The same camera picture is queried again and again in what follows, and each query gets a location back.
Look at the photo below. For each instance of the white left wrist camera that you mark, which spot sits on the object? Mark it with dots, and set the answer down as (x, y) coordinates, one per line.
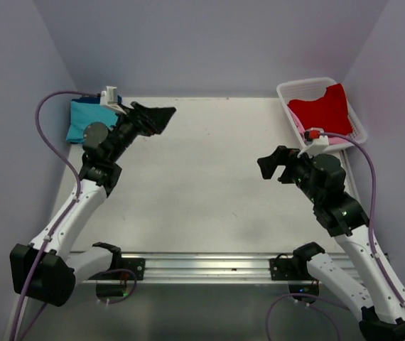
(109, 99)

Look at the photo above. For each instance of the folded navy blue t shirt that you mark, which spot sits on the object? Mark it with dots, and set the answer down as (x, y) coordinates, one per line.
(93, 100)

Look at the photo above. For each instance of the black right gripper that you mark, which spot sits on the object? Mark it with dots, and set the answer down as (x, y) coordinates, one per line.
(281, 155)

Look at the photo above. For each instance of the aluminium mounting rail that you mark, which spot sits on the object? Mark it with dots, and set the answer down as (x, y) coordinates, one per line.
(205, 218)

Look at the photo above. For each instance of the turquoise t shirt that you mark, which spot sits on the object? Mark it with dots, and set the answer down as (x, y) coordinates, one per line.
(82, 115)

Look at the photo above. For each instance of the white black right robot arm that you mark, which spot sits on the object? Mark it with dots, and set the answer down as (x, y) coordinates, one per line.
(377, 297)

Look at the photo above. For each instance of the red t shirt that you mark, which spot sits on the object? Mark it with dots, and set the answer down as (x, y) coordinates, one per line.
(330, 112)

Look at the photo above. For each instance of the white plastic laundry basket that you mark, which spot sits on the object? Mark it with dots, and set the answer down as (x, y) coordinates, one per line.
(308, 90)

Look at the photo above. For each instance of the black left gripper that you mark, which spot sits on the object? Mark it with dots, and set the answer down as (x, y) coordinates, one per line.
(147, 121)

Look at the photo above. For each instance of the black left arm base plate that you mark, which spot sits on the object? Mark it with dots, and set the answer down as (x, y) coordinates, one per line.
(136, 265)

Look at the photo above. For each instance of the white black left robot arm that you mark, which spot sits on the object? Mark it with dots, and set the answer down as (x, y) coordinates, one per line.
(45, 269)

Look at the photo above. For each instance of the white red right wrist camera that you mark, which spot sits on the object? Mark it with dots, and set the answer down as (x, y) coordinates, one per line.
(316, 142)

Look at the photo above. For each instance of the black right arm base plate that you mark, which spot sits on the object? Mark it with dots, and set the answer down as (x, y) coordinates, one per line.
(288, 268)

